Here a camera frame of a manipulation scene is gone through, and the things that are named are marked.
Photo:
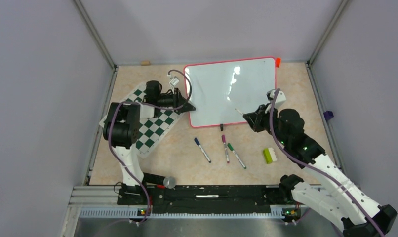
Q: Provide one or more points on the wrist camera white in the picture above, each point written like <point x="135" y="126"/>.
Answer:
<point x="276" y="97"/>
<point x="173" y="81"/>

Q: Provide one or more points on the green white chessboard mat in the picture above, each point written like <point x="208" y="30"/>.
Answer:
<point x="138" y="123"/>

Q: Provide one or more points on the black microphone silver head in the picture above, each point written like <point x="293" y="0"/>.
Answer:
<point x="166" y="181"/>

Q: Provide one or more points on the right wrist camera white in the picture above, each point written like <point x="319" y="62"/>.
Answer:
<point x="276" y="97"/>

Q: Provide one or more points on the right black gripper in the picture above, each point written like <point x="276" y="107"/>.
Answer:
<point x="256" y="118"/>

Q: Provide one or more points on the purple clip on frame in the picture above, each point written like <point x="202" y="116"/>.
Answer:
<point x="328" y="115"/>

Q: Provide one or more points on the pink-framed whiteboard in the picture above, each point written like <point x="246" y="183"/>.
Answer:
<point x="217" y="88"/>

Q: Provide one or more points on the green white toy block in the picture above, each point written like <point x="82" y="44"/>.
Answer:
<point x="269" y="155"/>

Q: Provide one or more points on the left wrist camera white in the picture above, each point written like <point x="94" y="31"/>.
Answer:
<point x="173" y="81"/>

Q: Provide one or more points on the purple-capped marker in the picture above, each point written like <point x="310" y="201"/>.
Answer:
<point x="225" y="149"/>

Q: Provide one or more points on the blue-capped marker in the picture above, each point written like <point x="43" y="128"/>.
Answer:
<point x="202" y="150"/>

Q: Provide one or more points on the green-capped marker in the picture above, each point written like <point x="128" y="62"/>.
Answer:
<point x="236" y="155"/>

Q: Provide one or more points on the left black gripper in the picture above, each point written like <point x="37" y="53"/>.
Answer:
<point x="178" y="100"/>

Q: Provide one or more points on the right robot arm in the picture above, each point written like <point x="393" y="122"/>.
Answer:
<point x="348" y="208"/>

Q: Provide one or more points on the wooden block at wall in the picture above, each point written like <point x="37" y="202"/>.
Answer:
<point x="145" y="63"/>

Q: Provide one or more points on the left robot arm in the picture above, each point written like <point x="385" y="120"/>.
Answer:
<point x="133" y="177"/>

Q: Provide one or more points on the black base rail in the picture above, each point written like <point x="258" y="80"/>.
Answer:
<point x="207" y="199"/>

